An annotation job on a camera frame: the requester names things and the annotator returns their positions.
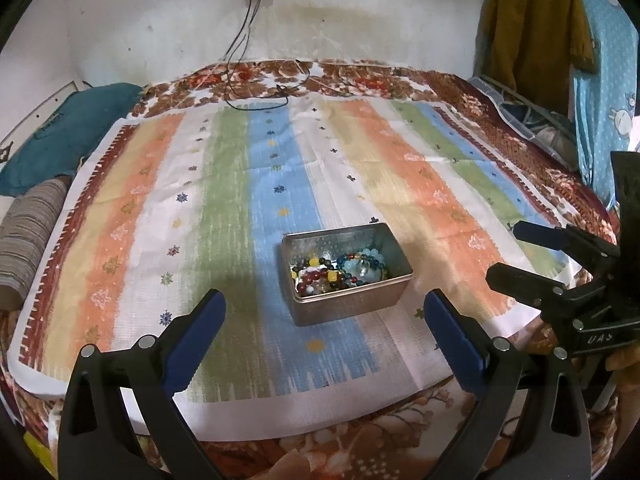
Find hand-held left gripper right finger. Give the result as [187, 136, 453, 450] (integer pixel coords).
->
[422, 288, 594, 480]

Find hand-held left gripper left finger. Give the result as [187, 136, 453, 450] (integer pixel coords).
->
[56, 288, 227, 480]

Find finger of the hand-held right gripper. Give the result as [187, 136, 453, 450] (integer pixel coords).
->
[485, 262, 568, 317]
[512, 220, 622, 267]

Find metal tin box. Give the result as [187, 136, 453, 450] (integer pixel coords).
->
[280, 222, 415, 328]

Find light blue bead bracelet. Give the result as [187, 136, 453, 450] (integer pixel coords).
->
[345, 246, 388, 286]

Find dark red bead bracelet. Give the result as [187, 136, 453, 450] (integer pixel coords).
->
[295, 266, 351, 295]

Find yellow and dark bead bracelet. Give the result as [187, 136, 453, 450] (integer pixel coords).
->
[291, 255, 346, 292]

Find striped pastel cloth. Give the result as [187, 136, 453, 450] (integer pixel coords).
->
[10, 91, 590, 436]

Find blue printed cloth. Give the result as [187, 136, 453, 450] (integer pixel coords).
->
[562, 0, 640, 213]

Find striped brown bolster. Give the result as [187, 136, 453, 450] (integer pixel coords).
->
[0, 176, 72, 312]

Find mustard hanging garment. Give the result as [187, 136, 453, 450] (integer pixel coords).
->
[481, 0, 599, 113]

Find teal pillow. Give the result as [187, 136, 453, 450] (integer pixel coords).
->
[0, 83, 147, 197]

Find white wire rack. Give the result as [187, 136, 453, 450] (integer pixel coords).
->
[472, 74, 583, 168]

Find black cable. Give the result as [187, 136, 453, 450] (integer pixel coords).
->
[222, 0, 313, 111]

